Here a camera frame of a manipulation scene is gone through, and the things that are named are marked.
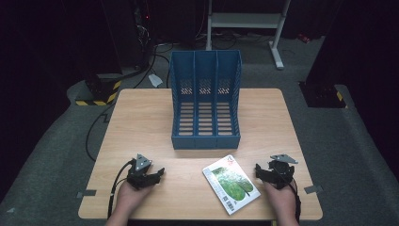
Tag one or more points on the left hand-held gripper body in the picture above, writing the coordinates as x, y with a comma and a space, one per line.
140, 171

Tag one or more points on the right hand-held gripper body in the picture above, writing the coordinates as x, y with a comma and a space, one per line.
282, 172

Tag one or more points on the white book with green leaf cover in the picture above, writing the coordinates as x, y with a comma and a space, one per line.
232, 185

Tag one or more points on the blue plastic file rack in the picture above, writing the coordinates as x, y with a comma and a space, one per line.
205, 75

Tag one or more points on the person's left hand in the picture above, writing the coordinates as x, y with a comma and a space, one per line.
133, 197

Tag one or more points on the person's right hand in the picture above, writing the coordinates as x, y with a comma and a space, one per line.
280, 201

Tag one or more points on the grey tape piece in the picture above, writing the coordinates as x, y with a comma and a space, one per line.
86, 193
313, 189

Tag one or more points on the black yellow striped stand base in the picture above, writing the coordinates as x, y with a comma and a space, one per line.
103, 94

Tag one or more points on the small red floor object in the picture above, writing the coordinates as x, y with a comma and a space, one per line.
303, 38

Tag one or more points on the dark equipment tower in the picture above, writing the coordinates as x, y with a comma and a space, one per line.
142, 31

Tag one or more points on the white metal stand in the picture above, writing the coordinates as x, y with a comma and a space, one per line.
244, 20

